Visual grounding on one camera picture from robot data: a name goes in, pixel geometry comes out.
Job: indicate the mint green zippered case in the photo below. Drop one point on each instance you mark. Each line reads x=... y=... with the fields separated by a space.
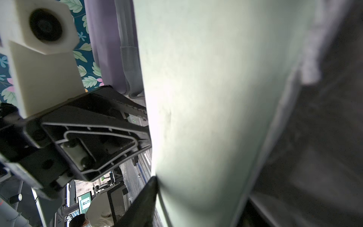
x=215 y=73

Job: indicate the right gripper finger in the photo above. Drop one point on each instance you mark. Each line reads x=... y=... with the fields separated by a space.
x=141 y=212

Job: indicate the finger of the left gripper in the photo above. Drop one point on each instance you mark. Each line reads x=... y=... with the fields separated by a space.
x=104 y=100

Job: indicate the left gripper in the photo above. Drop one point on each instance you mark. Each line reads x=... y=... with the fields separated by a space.
x=48 y=157

